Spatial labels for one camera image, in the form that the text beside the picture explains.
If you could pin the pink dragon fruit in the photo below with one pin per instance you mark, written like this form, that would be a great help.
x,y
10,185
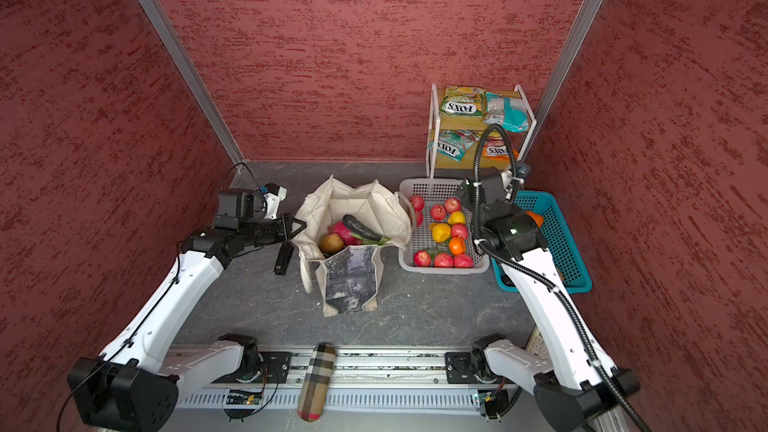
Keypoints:
x,y
351,239

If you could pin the red apple front right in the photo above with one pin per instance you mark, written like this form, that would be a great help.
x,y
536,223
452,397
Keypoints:
x,y
463,261

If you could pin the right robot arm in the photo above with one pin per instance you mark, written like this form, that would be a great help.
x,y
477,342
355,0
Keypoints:
x,y
579,381

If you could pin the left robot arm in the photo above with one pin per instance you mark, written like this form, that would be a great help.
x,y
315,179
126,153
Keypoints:
x,y
131,386

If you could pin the red apple top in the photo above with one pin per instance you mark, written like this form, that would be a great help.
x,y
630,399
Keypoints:
x,y
452,205

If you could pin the dark green cucumber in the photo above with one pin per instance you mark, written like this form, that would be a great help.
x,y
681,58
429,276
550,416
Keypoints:
x,y
360,230

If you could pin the plaid pouch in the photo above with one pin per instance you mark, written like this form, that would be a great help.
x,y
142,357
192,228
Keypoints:
x,y
314,391

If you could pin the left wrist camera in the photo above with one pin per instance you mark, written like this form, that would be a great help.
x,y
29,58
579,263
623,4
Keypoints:
x,y
240,206

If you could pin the orange tangerine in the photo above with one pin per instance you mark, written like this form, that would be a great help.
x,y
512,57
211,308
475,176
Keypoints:
x,y
457,246

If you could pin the teal plastic basket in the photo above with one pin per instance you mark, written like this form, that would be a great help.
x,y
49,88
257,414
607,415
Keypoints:
x,y
565,253

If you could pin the cream canvas tote bag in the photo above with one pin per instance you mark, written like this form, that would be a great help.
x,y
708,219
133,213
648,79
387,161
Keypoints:
x,y
349,280

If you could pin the black remote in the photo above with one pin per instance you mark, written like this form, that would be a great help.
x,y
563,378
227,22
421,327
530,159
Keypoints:
x,y
283,258

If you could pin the white plastic basket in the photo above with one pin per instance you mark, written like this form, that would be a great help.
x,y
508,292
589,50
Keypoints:
x,y
423,199

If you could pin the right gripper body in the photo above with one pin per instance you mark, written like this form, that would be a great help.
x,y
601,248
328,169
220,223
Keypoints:
x,y
463,197

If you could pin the aluminium rail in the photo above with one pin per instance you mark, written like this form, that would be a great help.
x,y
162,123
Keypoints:
x,y
360,366

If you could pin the red apple front left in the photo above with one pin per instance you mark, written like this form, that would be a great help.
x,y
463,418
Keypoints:
x,y
422,259

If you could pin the cream calculator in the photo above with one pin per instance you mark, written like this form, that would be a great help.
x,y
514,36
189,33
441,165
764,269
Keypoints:
x,y
536,345

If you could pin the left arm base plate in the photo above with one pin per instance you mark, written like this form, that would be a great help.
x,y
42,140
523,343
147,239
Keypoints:
x,y
271,367

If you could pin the orange Fox's candy bag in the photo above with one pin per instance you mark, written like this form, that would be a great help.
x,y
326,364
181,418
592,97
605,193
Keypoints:
x,y
494,148

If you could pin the yellow Fox's candy bag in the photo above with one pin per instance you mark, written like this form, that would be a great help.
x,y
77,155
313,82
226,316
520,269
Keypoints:
x,y
463,101

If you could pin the yellow lemon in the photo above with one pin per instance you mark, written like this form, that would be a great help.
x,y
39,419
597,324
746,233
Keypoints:
x,y
440,232

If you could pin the white wooden shelf rack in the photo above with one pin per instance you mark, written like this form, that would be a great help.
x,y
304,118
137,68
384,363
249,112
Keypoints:
x,y
469,122

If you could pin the green Fox's candy bag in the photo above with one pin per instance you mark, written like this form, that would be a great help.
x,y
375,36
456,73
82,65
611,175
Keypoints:
x,y
454,144

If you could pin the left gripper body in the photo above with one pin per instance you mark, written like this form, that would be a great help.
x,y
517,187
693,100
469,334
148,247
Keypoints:
x,y
266,230

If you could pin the red apple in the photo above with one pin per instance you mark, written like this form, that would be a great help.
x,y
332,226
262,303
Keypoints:
x,y
452,205
463,261
422,259

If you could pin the teal snack bag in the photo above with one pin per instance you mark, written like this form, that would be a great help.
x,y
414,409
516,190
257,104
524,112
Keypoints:
x,y
508,112

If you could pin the orange pumpkin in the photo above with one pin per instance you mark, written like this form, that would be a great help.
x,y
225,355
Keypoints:
x,y
538,219

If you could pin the brown kiwi fruit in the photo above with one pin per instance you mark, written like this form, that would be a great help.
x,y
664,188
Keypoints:
x,y
330,244

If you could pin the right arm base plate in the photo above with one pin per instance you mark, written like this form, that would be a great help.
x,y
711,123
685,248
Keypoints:
x,y
471,367

